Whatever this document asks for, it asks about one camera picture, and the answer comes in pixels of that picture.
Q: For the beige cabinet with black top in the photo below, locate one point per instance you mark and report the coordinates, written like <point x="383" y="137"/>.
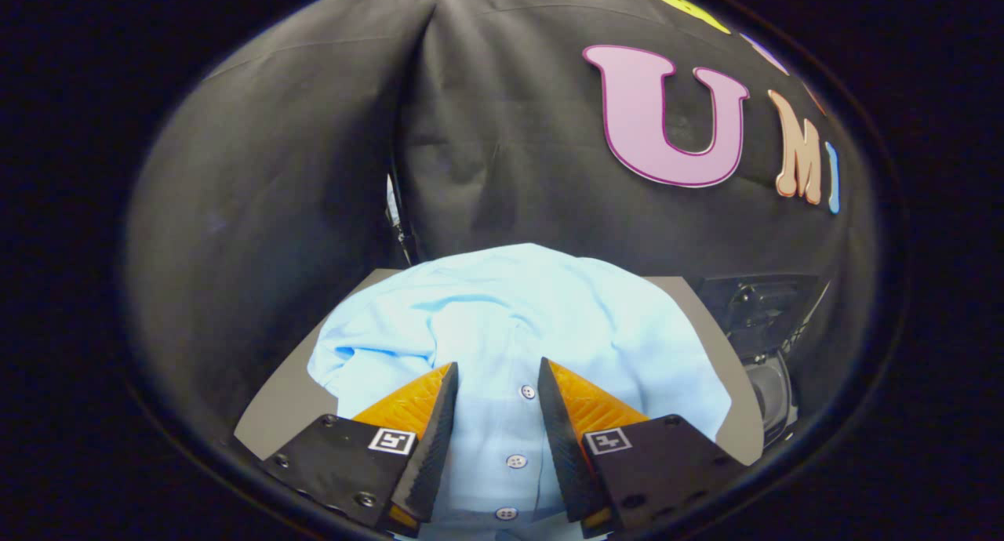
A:
<point x="282" y="404"/>

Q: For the light blue button shirt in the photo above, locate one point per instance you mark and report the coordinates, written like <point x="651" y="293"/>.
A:
<point x="533" y="321"/>

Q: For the grey washing machine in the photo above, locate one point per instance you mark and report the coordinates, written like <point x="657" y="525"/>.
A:
<point x="773" y="392"/>

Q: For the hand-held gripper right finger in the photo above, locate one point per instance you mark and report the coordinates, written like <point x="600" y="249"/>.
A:
<point x="561" y="447"/>

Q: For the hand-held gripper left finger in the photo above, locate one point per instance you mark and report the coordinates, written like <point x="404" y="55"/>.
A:
<point x="431" y="447"/>

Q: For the black backdrop cloth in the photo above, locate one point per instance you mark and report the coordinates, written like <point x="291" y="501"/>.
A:
<point x="510" y="133"/>

